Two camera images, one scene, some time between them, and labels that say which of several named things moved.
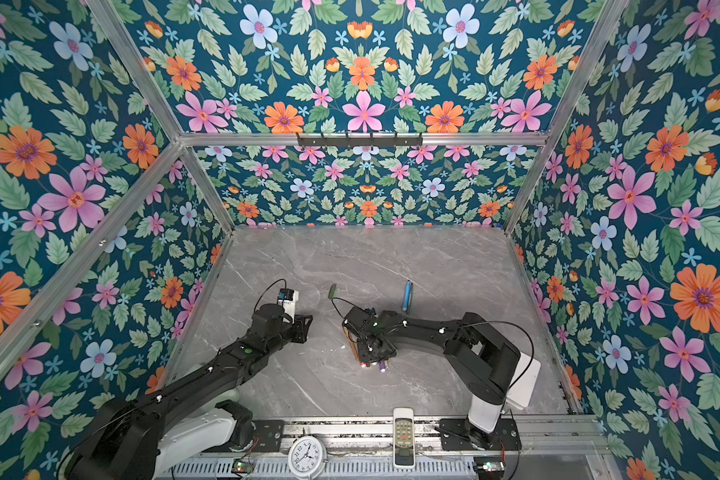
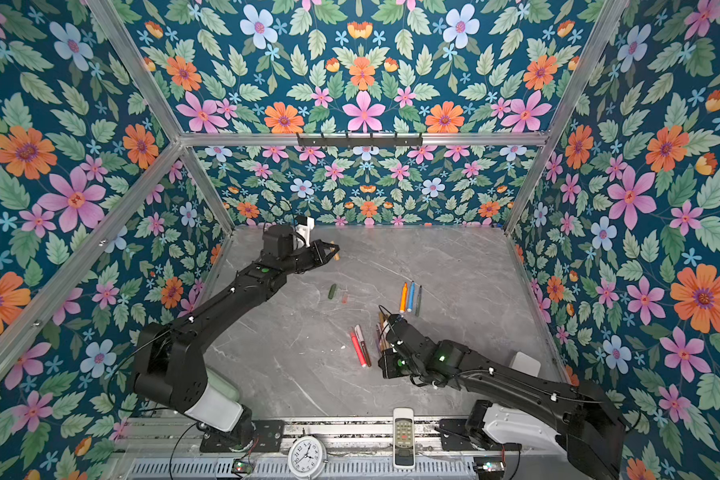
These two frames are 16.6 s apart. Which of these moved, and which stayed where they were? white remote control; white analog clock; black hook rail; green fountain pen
Moved: green fountain pen
Stayed: white analog clock; white remote control; black hook rail
